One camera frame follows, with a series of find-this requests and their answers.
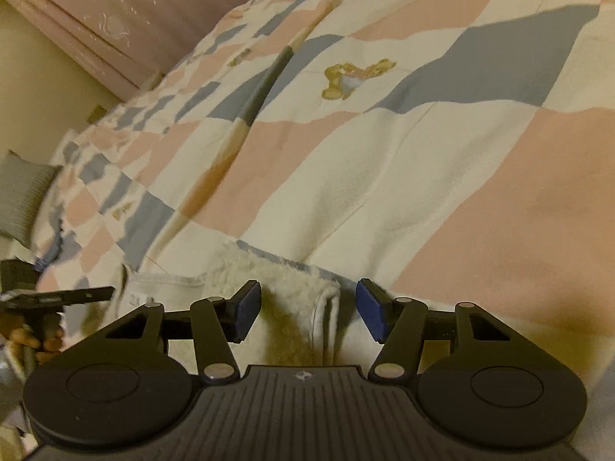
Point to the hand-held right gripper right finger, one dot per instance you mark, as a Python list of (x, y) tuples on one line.
[(369, 309)]

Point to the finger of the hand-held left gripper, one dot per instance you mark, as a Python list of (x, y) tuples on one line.
[(81, 294)]

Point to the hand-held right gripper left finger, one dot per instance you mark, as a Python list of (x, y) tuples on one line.
[(248, 310)]

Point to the white fleece jacket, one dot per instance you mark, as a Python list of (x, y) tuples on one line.
[(283, 297)]

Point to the person's left hand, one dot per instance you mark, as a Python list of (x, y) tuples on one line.
[(26, 341)]

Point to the grey pillow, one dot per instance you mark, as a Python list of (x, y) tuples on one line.
[(21, 192)]

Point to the checkered bear print blanket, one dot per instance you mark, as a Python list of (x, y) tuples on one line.
[(346, 173)]

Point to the pink headboard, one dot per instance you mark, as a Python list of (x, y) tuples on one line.
[(81, 14)]

